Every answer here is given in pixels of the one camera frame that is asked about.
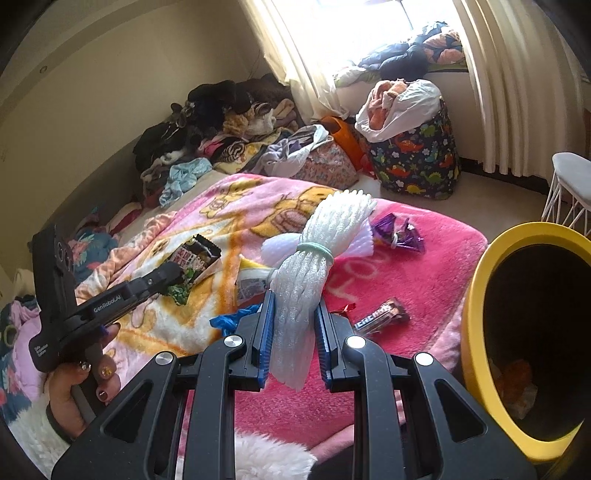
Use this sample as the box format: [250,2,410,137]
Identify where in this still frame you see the orange bag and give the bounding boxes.
[318,115,375,174]

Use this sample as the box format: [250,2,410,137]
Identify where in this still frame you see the dinosaur print bag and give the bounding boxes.
[369,99,462,200]

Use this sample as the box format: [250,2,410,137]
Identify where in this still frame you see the blue pink floral bedding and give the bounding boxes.
[0,208,121,416]

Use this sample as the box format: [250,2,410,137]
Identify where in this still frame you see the cream curtain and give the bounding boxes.
[238,0,352,118]
[455,0,585,178]

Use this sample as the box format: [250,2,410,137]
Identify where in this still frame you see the person's left hand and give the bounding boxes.
[47,323,122,437]

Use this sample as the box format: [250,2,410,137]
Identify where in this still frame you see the yellow round bin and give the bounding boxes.
[462,222,591,463]

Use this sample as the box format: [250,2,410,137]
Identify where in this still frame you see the white plastic bag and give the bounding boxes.
[355,78,443,143]

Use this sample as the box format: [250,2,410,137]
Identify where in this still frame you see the pink printed blanket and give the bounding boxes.
[74,173,489,462]

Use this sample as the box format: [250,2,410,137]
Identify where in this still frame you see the person's left forearm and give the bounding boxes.
[0,401,74,478]

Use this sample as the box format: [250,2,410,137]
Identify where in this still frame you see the brown chocolate bar wrapper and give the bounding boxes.
[353,298,411,335]

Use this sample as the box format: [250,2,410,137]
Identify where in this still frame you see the pile of dark clothes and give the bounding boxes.
[133,79,305,195]

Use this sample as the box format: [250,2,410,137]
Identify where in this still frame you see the green elastic band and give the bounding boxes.
[296,244,333,260]

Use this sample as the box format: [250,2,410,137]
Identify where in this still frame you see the dark blue floral quilt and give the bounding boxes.
[332,21,465,88]

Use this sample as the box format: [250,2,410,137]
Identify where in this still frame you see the white fluffy clothing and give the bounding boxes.
[233,430,321,480]

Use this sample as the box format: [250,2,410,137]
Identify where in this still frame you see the black green snack packet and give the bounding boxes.
[163,234,221,305]

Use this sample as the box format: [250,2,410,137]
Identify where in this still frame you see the purple foil wrapper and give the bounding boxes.
[372,213,426,254]

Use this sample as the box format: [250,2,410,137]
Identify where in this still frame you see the light blue cloth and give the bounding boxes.
[159,159,214,208]

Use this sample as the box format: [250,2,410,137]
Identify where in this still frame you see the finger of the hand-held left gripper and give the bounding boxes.
[131,262,184,297]

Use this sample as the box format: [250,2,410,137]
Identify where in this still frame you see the peach clothes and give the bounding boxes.
[368,79,409,132]

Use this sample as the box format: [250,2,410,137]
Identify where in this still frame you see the orange crumpled wrapper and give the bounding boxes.
[490,357,539,418]

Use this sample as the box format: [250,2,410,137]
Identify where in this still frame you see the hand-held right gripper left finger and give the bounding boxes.
[51,291,278,480]

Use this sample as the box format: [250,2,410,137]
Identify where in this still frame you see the white foam net bundle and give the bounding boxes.
[261,188,377,388]

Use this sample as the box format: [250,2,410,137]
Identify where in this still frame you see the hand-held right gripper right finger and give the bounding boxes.
[314,302,539,480]

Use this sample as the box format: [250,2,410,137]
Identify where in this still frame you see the white wire stool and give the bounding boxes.
[541,152,591,232]

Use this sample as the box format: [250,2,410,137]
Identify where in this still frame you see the white yellow packet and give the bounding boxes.
[235,256,278,303]

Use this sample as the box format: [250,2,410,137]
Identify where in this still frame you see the white lilac garment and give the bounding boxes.
[256,124,331,178]

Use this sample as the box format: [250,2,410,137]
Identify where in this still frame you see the blue rubber glove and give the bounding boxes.
[210,305,264,337]

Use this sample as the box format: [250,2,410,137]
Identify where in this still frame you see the floral fabric pouch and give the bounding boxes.
[295,138,361,188]

